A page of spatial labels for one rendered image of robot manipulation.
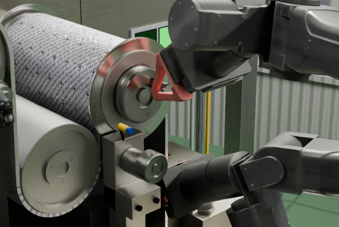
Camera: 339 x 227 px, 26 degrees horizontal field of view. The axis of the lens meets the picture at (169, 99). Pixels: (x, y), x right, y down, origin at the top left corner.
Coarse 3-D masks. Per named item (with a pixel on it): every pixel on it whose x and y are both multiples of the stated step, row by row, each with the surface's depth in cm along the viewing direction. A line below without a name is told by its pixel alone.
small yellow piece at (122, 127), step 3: (120, 123) 91; (120, 126) 91; (123, 126) 91; (126, 126) 90; (120, 129) 91; (123, 129) 90; (126, 129) 90; (129, 129) 90; (132, 129) 90; (120, 132) 93; (126, 132) 90; (129, 132) 90; (132, 132) 90; (123, 135) 93; (123, 138) 94
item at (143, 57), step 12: (12, 24) 111; (120, 60) 94; (132, 60) 95; (144, 60) 97; (108, 72) 93; (120, 72) 94; (108, 84) 94; (108, 96) 94; (108, 108) 95; (108, 120) 95; (120, 120) 97
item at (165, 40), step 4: (160, 28) 143; (164, 28) 143; (160, 32) 143; (164, 32) 144; (160, 36) 143; (164, 36) 144; (168, 36) 145; (160, 40) 144; (164, 40) 144; (168, 40) 145; (164, 44) 145; (168, 44) 145
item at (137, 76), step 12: (132, 72) 94; (144, 72) 95; (120, 84) 94; (132, 84) 94; (144, 84) 96; (120, 96) 94; (132, 96) 95; (144, 96) 96; (120, 108) 95; (132, 108) 95; (144, 108) 97; (156, 108) 98; (132, 120) 96; (144, 120) 97
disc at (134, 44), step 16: (112, 48) 93; (128, 48) 95; (144, 48) 97; (160, 48) 99; (112, 64) 94; (96, 80) 92; (96, 96) 93; (96, 112) 94; (160, 112) 102; (96, 128) 95; (144, 128) 101
